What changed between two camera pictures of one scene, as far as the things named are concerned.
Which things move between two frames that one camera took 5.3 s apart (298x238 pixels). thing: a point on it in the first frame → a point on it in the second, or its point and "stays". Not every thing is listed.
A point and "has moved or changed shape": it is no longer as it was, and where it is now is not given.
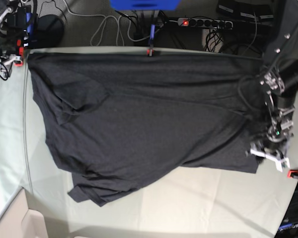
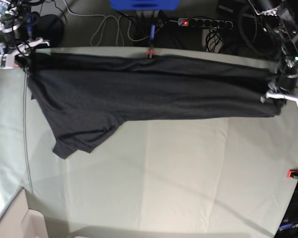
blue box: [145, 5] stays
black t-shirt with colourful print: [115, 120] has moved or changed shape
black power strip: [205, 23] stays
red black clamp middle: [150, 52] stays
